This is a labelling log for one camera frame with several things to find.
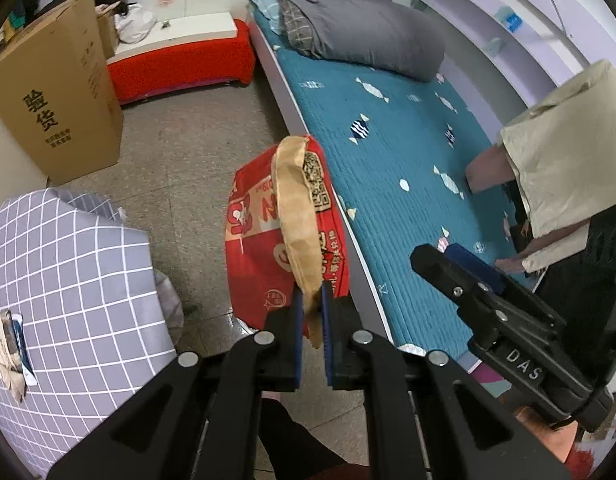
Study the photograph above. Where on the grey duvet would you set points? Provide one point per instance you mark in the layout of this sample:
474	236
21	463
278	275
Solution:
368	30

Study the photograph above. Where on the beige cloth bag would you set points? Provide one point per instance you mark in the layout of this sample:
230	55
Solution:
562	160

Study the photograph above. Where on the person's leg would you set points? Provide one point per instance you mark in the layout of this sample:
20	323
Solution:
293	435

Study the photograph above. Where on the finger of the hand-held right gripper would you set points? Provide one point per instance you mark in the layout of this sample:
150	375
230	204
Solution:
480	266
437	267

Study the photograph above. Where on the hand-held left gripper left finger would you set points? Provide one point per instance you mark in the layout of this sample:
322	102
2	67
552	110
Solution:
298	330

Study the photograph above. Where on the red bench with white top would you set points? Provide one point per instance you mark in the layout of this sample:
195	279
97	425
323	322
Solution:
178	67

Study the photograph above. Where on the grey checked tablecloth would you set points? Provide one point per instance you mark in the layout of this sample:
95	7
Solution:
88	285

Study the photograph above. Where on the brown packet with blue edge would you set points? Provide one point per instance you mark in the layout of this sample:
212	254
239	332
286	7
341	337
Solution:
10	355

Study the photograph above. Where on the person's right forearm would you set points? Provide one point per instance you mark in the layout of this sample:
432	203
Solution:
542	430

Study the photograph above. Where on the large cardboard box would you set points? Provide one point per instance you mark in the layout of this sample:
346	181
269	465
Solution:
53	100

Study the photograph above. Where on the teal bed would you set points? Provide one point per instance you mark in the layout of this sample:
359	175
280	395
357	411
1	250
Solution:
487	5

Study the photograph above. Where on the teal patterned bedsheet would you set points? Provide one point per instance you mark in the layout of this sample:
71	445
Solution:
387	135

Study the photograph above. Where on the blue checked pillow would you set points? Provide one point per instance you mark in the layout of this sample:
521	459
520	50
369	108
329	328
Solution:
268	10

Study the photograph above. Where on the white plastic bag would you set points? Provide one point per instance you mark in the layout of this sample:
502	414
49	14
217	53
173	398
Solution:
134	22

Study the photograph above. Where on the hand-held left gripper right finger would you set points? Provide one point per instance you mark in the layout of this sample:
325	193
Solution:
328	330

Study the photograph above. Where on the red snack bag brown edge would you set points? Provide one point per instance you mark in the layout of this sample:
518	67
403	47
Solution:
253	240

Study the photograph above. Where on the small blue box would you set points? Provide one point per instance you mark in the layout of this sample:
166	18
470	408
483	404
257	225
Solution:
512	19

